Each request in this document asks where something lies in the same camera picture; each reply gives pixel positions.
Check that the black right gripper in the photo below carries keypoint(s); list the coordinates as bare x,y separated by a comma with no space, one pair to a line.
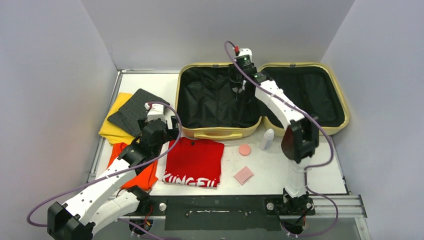
237,84

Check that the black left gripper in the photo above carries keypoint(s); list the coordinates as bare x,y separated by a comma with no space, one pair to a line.
171,134

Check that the dark grey dotted cloth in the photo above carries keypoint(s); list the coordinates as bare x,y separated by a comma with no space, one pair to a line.
132,110

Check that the red printed t-shirt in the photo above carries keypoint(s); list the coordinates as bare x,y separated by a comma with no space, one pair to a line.
194,163

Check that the white spray bottle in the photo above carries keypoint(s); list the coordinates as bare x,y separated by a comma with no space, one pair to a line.
267,139

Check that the clear plastic cup bottle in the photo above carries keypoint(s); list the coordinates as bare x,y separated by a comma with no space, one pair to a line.
239,91

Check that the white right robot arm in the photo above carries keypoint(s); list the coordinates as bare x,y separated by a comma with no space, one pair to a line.
300,139

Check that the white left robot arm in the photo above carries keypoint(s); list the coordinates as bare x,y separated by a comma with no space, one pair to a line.
83,215

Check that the yellow open suitcase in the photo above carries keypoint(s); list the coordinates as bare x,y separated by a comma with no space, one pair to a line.
208,108

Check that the yellow folded t-shirt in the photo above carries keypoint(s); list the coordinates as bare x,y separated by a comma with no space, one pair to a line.
109,131

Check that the orange folded t-shirt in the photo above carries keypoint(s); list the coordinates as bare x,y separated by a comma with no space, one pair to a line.
145,179

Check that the round pink soap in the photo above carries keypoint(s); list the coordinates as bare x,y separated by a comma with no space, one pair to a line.
244,149

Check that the pink square sponge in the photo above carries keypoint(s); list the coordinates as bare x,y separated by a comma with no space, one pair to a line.
243,175

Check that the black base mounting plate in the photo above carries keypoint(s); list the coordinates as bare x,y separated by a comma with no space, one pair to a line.
225,212

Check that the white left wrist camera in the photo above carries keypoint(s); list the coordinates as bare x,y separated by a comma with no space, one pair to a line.
155,112

